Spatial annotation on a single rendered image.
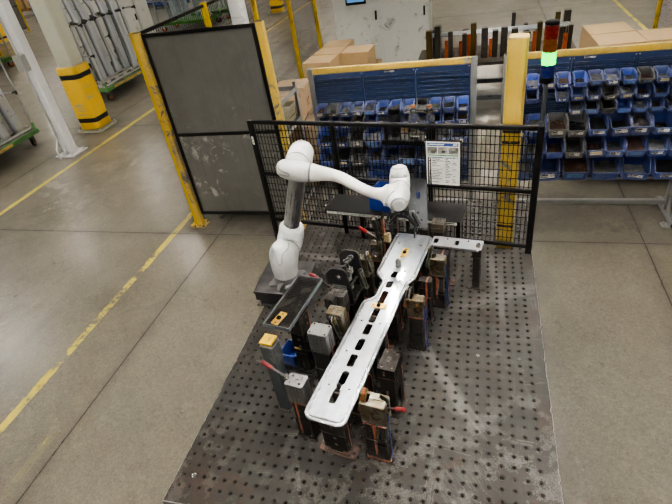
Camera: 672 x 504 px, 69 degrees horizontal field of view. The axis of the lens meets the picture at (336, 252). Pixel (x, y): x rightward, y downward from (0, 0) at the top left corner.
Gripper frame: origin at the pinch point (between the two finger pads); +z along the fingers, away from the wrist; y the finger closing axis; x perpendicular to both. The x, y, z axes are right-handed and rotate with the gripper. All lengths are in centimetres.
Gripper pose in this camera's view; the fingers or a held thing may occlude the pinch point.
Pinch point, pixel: (403, 233)
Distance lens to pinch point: 277.2
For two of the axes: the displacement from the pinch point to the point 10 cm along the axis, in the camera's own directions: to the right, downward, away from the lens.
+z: 1.4, 8.1, 5.7
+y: 9.1, 1.2, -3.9
